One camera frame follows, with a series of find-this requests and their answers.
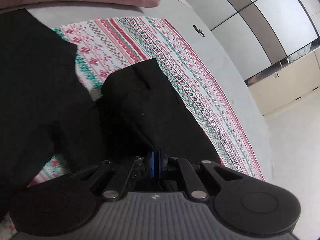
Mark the red green patterned blanket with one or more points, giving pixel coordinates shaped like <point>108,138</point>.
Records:
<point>120,42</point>

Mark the white bag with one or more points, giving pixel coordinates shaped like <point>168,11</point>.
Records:
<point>301,52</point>

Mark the small black clip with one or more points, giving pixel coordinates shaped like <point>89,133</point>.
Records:
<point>198,30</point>

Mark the black pants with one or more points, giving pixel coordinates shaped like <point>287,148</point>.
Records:
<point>37,80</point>

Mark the white panelled wardrobe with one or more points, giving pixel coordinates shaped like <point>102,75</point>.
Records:
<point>282,12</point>

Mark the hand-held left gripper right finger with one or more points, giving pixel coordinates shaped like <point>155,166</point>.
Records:
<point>160,166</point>

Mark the beige cabinet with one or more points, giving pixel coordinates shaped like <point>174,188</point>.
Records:
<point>287,87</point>

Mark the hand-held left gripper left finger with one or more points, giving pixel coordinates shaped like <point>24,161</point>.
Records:
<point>151,166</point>

